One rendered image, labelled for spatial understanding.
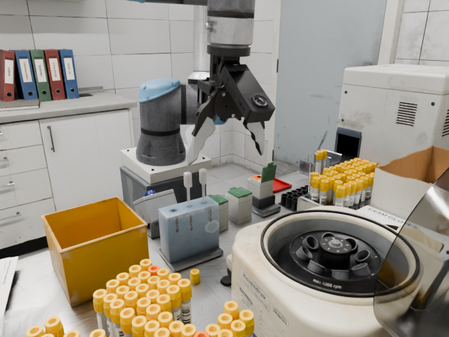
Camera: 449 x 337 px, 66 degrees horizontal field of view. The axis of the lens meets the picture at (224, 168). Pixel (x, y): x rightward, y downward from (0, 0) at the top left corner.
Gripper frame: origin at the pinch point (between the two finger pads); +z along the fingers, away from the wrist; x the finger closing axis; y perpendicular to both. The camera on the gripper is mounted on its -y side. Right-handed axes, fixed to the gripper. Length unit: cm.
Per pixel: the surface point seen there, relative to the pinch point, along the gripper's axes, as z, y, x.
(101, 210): 9.3, 6.8, 22.2
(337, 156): 10.8, 16.0, -43.2
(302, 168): 13.7, 17.7, -32.6
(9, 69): 12, 193, 49
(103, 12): -21, 240, -13
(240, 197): 10.4, 3.8, -5.5
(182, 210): 6.5, -2.9, 9.8
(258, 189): 11.0, 6.6, -11.6
